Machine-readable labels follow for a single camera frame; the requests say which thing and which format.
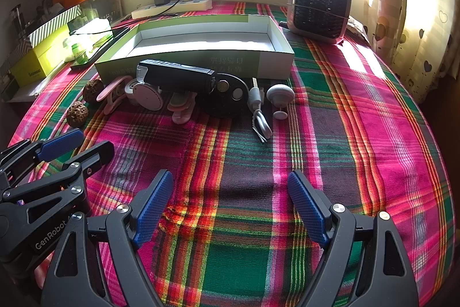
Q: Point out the white power strip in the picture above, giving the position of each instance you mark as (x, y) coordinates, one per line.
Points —
(194, 4)

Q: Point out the green white spool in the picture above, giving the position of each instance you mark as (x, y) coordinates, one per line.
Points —
(147, 94)

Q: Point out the small white space heater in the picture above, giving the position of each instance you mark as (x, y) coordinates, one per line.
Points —
(316, 5)

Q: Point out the glass press pot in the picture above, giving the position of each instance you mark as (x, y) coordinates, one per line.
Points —
(16, 19)

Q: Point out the black smartphone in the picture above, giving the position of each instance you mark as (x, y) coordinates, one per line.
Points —
(104, 48)

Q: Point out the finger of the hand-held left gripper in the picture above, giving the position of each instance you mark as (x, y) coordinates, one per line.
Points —
(61, 144)
(97, 154)

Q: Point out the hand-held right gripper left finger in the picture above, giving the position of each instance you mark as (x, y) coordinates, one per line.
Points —
(154, 206)

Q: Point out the black round device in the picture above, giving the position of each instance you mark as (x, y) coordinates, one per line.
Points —
(226, 102)

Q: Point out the green white cardboard box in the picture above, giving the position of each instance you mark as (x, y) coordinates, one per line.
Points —
(266, 62)

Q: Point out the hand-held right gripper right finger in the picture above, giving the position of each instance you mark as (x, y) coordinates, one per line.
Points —
(305, 202)

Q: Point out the green tissue packet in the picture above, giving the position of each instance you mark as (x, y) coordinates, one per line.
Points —
(90, 26)

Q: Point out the yellow-green box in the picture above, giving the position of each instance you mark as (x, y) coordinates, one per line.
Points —
(36, 59)

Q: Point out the black rectangular device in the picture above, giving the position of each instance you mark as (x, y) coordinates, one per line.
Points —
(179, 76)

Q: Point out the plain pink clip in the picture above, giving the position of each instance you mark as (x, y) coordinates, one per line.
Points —
(107, 95)

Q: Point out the pink clip with pale pad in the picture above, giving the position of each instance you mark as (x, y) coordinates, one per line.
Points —
(179, 116)

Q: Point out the glass tank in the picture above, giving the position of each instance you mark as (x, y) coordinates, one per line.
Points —
(107, 5)

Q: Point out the heart print curtain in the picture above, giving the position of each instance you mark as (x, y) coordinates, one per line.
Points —
(424, 23)

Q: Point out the white round suction hook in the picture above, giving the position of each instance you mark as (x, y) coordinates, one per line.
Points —
(280, 93)

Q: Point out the brown walnut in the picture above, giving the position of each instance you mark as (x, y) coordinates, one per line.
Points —
(77, 113)
(93, 90)

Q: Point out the plaid tablecloth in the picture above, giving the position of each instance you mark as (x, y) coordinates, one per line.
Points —
(251, 220)

